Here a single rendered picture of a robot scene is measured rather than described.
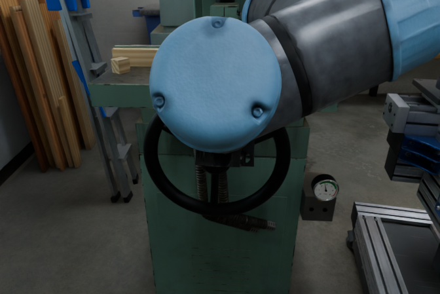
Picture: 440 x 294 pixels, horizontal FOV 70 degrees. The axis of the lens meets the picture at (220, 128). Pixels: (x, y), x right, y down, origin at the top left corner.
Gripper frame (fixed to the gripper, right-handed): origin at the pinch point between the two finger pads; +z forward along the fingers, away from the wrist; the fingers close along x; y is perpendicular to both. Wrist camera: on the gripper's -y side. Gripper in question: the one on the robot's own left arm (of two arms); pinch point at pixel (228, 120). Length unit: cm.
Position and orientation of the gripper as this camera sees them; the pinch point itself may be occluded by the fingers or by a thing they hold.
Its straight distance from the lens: 52.1
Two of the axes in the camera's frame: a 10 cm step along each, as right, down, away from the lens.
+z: 0.6, 1.0, 9.9
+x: 10.0, 0.2, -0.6
